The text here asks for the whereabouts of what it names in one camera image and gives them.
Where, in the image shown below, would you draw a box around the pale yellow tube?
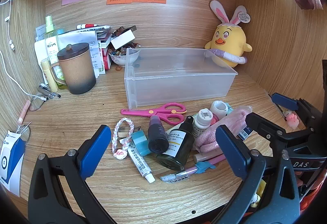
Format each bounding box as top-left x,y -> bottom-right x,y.
41,58 -> 59,91

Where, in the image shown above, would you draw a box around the black pump bottle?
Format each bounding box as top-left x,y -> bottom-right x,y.
156,116 -> 196,171

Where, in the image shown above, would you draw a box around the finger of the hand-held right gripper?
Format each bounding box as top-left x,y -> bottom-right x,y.
271,93 -> 320,125
245,112 -> 315,149

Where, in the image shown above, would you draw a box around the green spray bottle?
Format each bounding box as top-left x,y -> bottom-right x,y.
44,16 -> 68,90

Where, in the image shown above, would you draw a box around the brown lidded mug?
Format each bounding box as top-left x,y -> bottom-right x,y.
50,42 -> 97,95

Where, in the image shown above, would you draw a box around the white tape roll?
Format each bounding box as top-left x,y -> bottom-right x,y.
210,100 -> 228,120

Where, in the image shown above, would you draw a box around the yellow chick plush toy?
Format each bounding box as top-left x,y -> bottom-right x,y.
204,0 -> 252,68

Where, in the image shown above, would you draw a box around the white ointment tube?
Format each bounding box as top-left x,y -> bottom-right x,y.
127,149 -> 155,183

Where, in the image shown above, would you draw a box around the pale pink pen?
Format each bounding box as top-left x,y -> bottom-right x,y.
18,100 -> 31,123

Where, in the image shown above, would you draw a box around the grey razor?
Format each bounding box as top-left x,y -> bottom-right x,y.
160,170 -> 197,184

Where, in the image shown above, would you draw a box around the blue tape roll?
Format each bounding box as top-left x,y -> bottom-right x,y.
131,130 -> 152,156

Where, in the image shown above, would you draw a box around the black pens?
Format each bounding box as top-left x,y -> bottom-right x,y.
38,83 -> 62,99

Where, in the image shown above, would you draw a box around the pink braided cord pouch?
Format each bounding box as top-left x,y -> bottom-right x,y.
193,106 -> 253,151

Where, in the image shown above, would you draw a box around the small white bottle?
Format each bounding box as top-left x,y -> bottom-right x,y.
191,109 -> 214,137

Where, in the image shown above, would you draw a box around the clear plastic storage box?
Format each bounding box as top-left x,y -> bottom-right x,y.
124,47 -> 238,110

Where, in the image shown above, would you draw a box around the pink paw toy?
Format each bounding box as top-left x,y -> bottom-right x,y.
285,110 -> 299,130

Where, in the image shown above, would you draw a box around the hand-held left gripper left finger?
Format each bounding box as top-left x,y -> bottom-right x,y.
28,125 -> 115,224

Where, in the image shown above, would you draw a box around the white blue carton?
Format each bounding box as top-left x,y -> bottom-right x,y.
0,130 -> 26,197

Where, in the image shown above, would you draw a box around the dark brown hair clips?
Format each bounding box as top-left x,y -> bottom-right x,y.
111,26 -> 137,38

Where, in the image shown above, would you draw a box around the dark blue barcode packet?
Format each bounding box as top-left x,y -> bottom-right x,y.
236,127 -> 254,141

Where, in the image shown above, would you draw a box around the beige lipstick tube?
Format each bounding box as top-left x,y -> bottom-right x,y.
193,149 -> 223,163

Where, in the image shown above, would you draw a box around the thin frame glasses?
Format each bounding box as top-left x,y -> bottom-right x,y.
26,93 -> 49,112

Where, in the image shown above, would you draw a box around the yellow soft toy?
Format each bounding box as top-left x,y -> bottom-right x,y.
252,179 -> 266,208

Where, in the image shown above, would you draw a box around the white card box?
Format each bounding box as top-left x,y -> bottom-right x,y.
110,30 -> 136,49

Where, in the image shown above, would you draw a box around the bowl of beads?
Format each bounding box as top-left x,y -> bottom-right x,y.
109,47 -> 141,66

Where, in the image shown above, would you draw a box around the red white marker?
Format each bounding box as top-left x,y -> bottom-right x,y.
77,24 -> 111,30

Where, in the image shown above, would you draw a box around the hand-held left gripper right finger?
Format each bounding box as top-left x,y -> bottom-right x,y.
215,125 -> 300,224

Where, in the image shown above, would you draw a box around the pink scissors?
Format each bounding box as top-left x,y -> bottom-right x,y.
121,103 -> 187,125

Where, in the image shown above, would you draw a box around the dark purple bottle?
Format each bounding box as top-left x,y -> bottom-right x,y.
148,115 -> 169,154

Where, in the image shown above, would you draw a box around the dirty white eraser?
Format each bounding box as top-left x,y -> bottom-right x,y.
118,125 -> 141,139

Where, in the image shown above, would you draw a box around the pink pen with blue shark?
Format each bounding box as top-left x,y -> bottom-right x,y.
183,154 -> 226,176

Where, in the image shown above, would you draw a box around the braided bracelet with pink charm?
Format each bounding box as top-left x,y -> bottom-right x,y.
112,117 -> 135,160

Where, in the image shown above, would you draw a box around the white cable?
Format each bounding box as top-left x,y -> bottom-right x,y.
0,0 -> 46,102

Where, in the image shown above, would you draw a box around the stack of papers and booklets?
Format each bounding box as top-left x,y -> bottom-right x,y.
34,25 -> 113,79

